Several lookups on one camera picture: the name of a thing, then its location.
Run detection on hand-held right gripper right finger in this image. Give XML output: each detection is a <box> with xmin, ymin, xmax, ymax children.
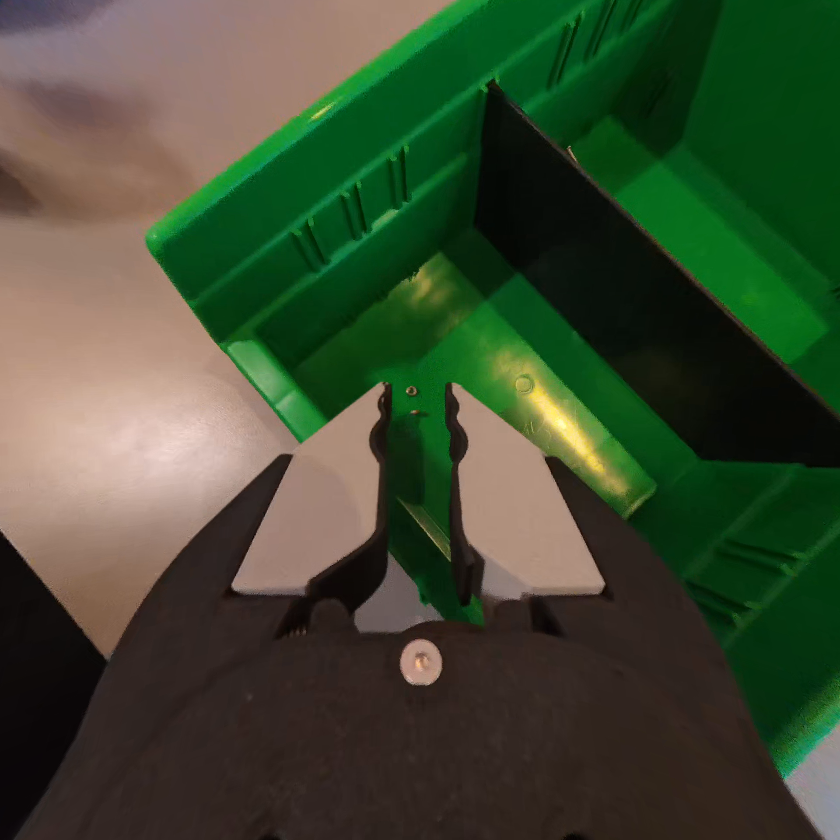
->
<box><xmin>445</xmin><ymin>382</ymin><xmax>606</xmax><ymax>608</ymax></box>

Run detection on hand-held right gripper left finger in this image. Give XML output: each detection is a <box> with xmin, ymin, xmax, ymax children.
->
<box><xmin>230</xmin><ymin>382</ymin><xmax>393</xmax><ymax>614</ymax></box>

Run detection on green plastic bin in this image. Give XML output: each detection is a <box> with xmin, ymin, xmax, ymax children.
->
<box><xmin>146</xmin><ymin>0</ymin><xmax>840</xmax><ymax>778</ymax></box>

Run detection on black bin divider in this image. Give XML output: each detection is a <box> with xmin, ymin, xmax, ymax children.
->
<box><xmin>474</xmin><ymin>80</ymin><xmax>840</xmax><ymax>468</ymax></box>

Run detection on person's black clothing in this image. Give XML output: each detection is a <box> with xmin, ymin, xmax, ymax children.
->
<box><xmin>0</xmin><ymin>532</ymin><xmax>107</xmax><ymax>840</ymax></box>

